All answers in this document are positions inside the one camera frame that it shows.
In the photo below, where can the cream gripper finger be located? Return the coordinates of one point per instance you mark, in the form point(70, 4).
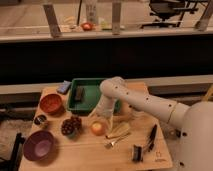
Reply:
point(93, 116)
point(111, 122)

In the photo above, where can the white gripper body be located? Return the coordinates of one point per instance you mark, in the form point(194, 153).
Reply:
point(106, 106)

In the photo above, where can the yellow red apple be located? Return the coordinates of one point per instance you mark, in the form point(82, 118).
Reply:
point(98, 128)

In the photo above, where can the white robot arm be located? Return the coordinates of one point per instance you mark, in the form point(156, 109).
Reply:
point(195, 122)

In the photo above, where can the wooden spatula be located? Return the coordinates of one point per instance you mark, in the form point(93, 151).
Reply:
point(119, 130)

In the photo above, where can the metal fork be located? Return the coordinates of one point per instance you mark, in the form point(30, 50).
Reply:
point(112, 143)

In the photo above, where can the green plastic tray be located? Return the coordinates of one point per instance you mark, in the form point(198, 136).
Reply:
point(84, 95)

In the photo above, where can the bunch of dark grapes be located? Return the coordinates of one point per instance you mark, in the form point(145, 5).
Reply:
point(71, 125)

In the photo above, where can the black binder clip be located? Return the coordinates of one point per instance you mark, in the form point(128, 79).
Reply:
point(137, 154)

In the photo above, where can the blue sponge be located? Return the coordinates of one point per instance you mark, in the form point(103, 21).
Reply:
point(64, 87)

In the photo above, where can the black marker pen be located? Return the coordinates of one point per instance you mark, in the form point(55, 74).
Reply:
point(152, 138)

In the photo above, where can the orange bowl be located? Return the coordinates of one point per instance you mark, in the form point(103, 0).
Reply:
point(51, 103)

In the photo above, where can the small dark tin can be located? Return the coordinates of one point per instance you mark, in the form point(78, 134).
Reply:
point(41, 121)

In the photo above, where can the purple bowl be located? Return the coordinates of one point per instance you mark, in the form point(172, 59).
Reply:
point(38, 145)

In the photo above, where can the red fruit on shelf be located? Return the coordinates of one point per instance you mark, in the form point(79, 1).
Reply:
point(87, 26)

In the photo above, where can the black office chair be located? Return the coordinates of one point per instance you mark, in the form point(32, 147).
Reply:
point(165, 9)

